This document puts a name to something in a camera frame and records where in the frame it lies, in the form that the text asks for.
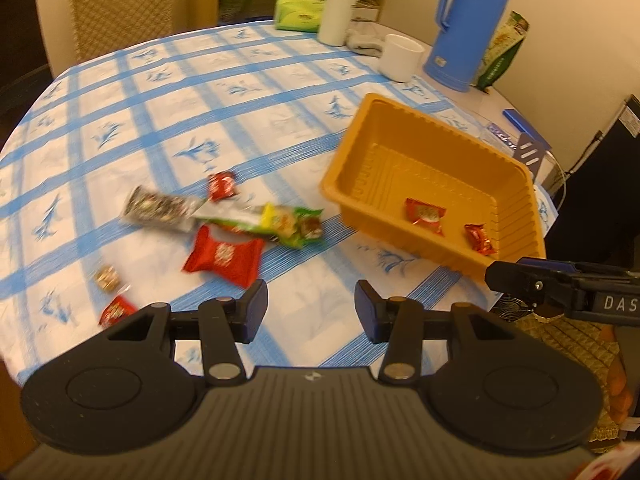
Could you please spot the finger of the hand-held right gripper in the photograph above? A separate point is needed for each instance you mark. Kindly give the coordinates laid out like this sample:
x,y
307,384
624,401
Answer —
x,y
560,264
520,277

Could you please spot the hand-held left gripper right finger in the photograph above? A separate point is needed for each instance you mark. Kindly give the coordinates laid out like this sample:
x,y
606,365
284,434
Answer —
x,y
365,310

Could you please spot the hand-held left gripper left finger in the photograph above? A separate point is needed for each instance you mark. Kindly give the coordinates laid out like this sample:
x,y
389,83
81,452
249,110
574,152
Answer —
x,y
255,306

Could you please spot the twisted red candy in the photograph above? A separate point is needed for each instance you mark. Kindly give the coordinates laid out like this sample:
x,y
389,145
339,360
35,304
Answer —
x,y
479,240

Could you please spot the large red snack packet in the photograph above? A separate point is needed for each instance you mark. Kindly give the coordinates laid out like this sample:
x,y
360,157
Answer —
x,y
225,256

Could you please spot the yellow green candy packet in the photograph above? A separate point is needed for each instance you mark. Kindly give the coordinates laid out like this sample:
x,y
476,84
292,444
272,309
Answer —
x,y
292,225

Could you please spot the silver snack packet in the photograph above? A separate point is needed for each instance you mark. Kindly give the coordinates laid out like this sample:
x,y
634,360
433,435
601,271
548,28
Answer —
x,y
230,218

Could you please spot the red candy packet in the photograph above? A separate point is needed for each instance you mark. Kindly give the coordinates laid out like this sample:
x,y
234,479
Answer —
x,y
425,216

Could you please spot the small square red packet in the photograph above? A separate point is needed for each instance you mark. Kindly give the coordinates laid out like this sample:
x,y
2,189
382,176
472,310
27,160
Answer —
x,y
221,186

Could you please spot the dark snack bar packet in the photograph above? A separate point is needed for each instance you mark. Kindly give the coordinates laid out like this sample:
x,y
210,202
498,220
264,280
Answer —
x,y
160,208

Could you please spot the small red white candy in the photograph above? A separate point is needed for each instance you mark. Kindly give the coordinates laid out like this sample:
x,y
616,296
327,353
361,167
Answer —
x,y
117,311

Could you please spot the orange plastic tray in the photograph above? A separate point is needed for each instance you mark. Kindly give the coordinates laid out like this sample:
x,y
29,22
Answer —
x,y
430,160

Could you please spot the small brown candy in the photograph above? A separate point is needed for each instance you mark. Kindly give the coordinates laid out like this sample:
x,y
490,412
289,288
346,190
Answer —
x,y
106,278

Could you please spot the person's right hand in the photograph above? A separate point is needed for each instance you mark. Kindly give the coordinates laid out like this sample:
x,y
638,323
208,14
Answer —
x,y
618,377

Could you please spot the small round fan grille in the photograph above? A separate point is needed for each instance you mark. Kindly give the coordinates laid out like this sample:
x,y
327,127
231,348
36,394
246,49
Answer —
x,y
510,308

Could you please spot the woven patterned cushion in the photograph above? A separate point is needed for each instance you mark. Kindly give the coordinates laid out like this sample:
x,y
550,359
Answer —
x,y
565,360

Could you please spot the dark cabinet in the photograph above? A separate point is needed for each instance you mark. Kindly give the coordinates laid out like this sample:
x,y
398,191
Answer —
x,y
600,200

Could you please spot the grey phone stand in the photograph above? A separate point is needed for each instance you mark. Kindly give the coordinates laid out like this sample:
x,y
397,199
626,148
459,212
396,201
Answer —
x,y
529,155

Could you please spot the blue power bank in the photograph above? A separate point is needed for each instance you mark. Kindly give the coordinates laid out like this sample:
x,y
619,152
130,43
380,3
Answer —
x,y
515,118

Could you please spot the red white clothing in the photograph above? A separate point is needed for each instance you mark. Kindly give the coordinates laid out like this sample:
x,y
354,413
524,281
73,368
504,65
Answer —
x,y
610,467

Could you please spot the blue checked tablecloth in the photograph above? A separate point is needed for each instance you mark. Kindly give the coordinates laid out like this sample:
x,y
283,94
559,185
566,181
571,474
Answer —
x,y
150,125

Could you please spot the green standing snack bag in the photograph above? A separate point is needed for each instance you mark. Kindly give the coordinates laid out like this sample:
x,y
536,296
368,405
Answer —
x,y
500,55

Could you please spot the white mug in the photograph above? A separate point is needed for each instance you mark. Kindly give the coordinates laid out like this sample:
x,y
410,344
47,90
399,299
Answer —
x,y
400,57

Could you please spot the blue thermos jug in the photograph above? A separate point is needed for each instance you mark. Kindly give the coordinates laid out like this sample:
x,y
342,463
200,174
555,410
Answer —
x,y
467,25

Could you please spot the grey cloth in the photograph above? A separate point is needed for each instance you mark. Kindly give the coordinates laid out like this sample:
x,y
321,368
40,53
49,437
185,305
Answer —
x,y
365,40

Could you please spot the green tissue pack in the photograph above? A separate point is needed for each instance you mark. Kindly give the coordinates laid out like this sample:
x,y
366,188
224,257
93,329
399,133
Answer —
x,y
297,10

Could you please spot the white thermos bottle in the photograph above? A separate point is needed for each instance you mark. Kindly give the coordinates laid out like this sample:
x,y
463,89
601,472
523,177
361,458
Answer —
x,y
337,10

